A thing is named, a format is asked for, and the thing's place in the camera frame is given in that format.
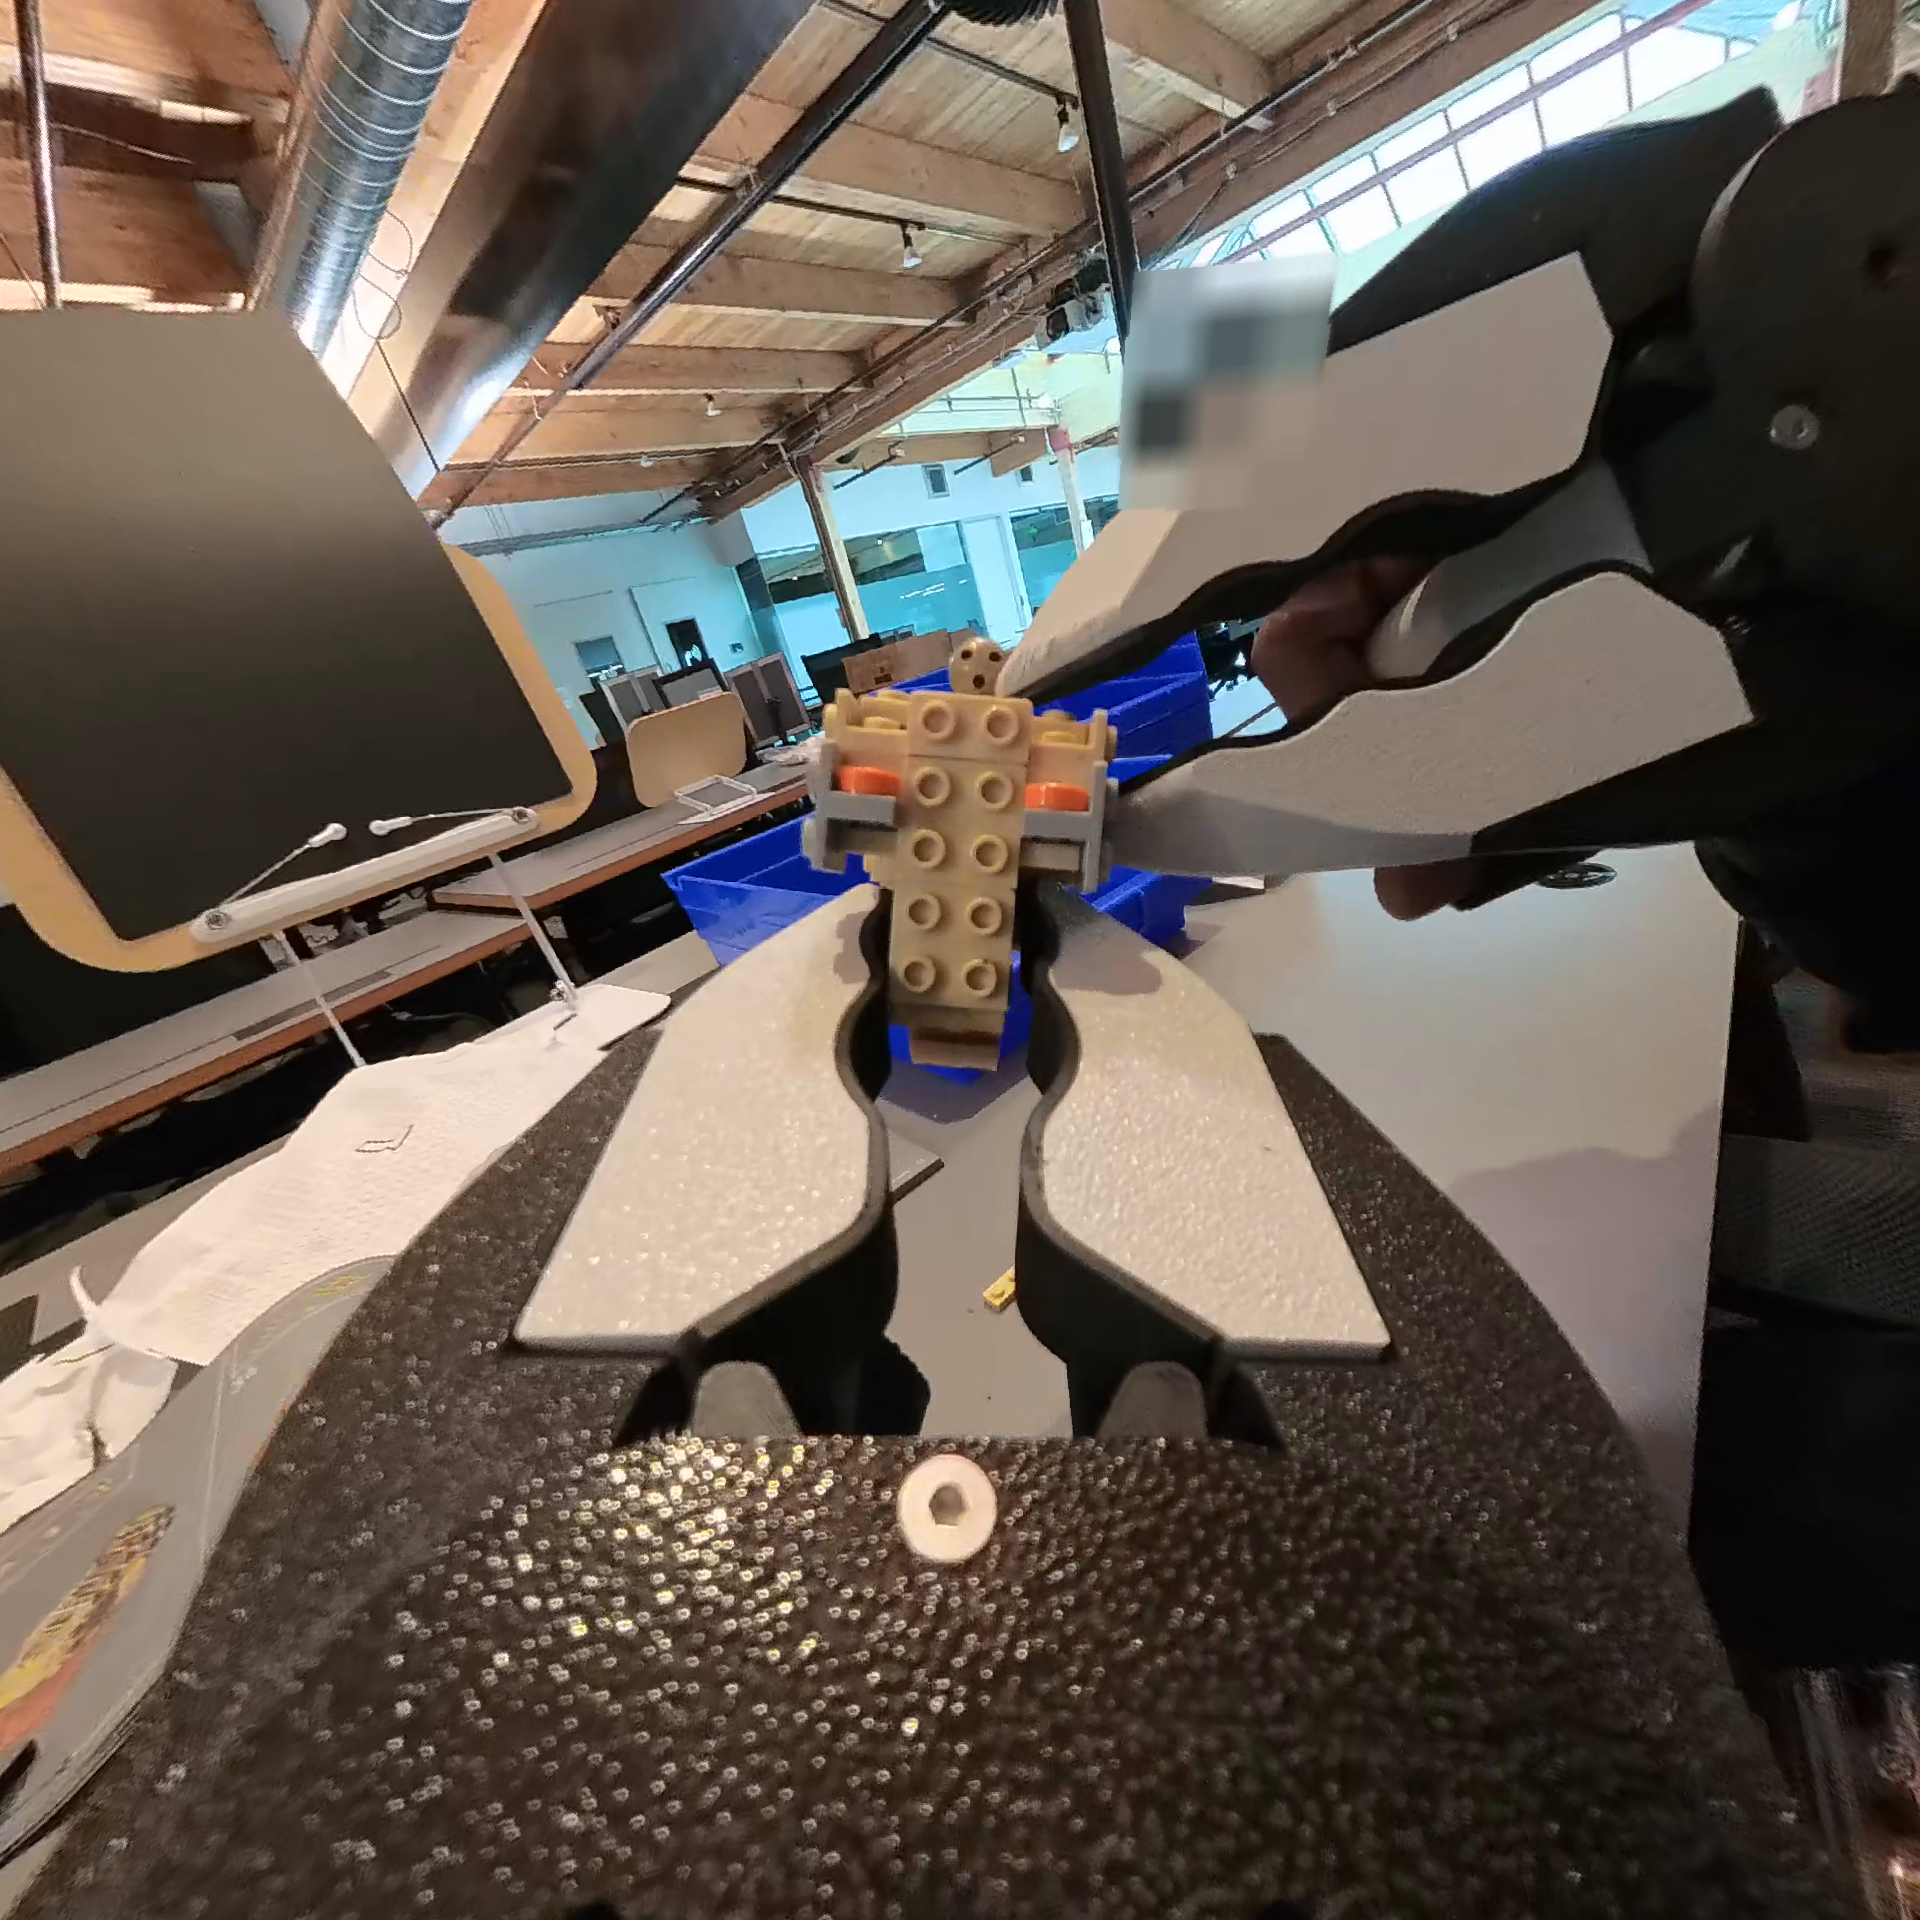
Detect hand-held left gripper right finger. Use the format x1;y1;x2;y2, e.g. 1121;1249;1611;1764
1016;897;1397;1412

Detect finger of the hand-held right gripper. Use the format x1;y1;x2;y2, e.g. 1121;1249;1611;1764
997;254;1629;706
1112;572;1761;885

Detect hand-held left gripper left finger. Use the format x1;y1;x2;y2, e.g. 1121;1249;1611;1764
513;897;903;1412

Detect tan brick model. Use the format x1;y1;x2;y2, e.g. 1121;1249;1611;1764
805;638;1119;1077

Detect grey desk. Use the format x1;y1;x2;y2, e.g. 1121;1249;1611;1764
0;854;1749;1682

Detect person's right hand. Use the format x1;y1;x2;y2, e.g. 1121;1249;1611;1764
1245;554;1418;730

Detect blue plastic bin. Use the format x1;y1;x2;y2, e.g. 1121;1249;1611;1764
669;811;874;969
1082;865;1202;955
902;630;1217;798

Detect white dotted paper sheet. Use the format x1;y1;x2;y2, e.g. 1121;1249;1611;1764
75;992;678;1368

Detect black pole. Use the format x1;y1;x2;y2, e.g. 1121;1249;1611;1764
1051;0;1162;347

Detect long wooden table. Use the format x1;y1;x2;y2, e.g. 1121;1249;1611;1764
0;765;811;1173

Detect grey instruction booklet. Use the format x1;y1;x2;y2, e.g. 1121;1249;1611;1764
0;1262;393;1846

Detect flattened white paper bags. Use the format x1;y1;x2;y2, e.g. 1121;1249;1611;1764
0;1336;183;1531

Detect black tablet on white stand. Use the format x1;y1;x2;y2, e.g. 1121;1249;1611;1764
0;301;602;977

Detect silver ceiling duct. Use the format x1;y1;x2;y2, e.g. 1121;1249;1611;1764
256;0;482;362

